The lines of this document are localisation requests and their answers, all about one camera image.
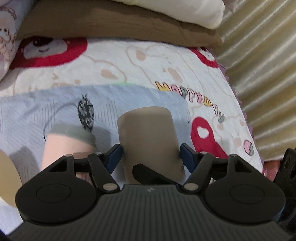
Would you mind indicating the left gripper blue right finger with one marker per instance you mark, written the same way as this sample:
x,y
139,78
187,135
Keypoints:
x,y
199,165

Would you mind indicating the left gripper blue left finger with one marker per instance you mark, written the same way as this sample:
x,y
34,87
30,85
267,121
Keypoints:
x,y
102,166

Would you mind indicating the taupe tumbler cup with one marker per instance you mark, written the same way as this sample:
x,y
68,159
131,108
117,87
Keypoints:
x,y
148,137

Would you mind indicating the pink tumbler cup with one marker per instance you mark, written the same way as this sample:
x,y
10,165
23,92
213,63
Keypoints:
x,y
66,139

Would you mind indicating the cartoon bear bedsheet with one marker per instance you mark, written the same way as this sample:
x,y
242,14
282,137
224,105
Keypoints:
x,y
218,124

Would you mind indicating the light blue patterned mat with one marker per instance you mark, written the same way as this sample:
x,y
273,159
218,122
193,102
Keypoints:
x,y
26,119

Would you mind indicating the beige pleated curtain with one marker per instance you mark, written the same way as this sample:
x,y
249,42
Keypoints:
x,y
258,53

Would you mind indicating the brown pillow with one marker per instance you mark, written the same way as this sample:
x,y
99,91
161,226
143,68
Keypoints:
x,y
109,19

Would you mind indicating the cream white pillow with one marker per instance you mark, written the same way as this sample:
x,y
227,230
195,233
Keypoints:
x,y
206,13

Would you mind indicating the folded pink cartoon quilt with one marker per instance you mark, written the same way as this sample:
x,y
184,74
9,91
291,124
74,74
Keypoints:
x,y
12,15

